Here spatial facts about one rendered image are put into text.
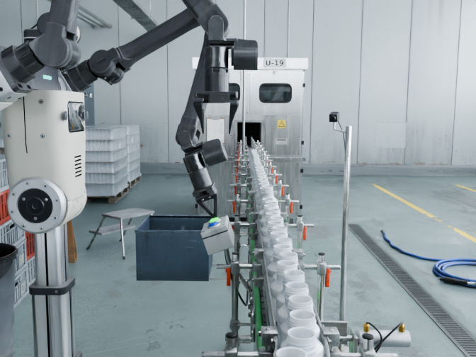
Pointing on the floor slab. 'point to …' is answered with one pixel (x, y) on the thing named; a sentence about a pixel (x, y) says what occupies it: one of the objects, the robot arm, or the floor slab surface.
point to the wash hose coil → (443, 266)
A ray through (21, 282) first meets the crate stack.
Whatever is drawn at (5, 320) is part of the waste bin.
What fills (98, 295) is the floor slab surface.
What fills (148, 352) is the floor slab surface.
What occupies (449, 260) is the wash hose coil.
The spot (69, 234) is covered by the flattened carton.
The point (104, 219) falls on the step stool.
